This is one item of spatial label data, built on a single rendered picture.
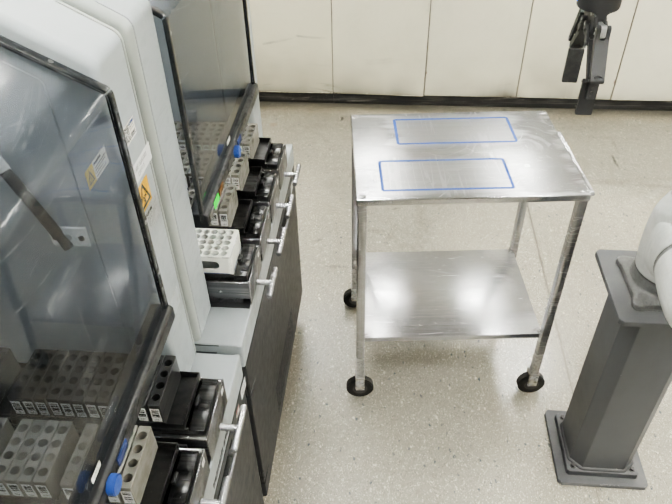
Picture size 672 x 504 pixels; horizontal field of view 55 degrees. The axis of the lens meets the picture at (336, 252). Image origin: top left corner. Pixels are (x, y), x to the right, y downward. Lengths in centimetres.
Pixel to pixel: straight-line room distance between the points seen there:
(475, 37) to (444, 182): 202
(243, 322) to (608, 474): 123
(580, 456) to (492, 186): 86
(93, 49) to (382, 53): 283
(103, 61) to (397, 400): 159
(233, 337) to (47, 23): 76
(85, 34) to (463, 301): 153
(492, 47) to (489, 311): 190
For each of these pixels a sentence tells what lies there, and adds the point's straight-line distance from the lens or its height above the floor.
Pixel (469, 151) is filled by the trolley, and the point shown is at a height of 82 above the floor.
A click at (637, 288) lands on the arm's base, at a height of 72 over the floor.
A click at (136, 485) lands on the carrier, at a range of 112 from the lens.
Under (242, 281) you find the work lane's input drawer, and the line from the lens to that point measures 147.
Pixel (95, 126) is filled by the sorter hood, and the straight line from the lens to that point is 90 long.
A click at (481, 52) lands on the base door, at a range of 372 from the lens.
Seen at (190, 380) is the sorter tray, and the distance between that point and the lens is 128.
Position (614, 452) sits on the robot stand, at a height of 13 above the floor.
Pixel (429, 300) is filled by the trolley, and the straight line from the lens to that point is 217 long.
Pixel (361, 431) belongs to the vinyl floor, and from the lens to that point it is 217.
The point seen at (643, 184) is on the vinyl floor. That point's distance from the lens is 346.
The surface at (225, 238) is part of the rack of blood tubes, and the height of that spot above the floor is 86.
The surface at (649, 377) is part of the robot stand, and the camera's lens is 186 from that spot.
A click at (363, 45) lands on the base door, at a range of 368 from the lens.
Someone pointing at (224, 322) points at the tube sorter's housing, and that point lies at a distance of 148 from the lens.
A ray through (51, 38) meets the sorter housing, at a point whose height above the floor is 146.
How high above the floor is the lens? 179
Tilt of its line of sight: 40 degrees down
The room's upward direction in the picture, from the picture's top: 1 degrees counter-clockwise
